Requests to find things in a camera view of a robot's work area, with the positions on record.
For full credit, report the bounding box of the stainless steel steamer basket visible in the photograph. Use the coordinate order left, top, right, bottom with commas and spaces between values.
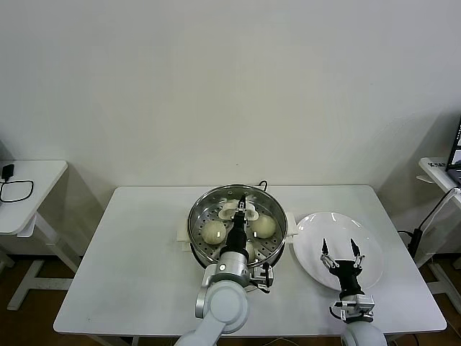
175, 184, 300, 277

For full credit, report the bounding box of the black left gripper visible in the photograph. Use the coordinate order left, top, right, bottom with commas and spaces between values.
219, 195, 251, 259

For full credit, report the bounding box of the cream electric cooker pot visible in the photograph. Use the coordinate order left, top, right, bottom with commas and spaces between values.
179, 236, 289, 289

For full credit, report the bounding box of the white cable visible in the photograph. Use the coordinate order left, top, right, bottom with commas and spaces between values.
417, 187, 461, 231

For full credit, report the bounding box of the white round plate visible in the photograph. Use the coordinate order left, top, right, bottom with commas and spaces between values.
292, 212, 383, 293

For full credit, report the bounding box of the black looped adapter cable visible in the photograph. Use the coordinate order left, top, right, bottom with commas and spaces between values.
0, 178, 36, 205

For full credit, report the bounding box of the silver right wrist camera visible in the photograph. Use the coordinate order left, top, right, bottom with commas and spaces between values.
329, 293, 375, 324

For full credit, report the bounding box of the black power strip with cable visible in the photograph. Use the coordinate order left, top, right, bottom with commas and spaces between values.
395, 226, 424, 267

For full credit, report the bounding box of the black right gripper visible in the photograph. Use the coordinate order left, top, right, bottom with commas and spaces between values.
319, 237, 367, 296

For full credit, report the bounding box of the white side table with adapter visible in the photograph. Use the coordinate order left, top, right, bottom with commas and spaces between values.
0, 159, 82, 311

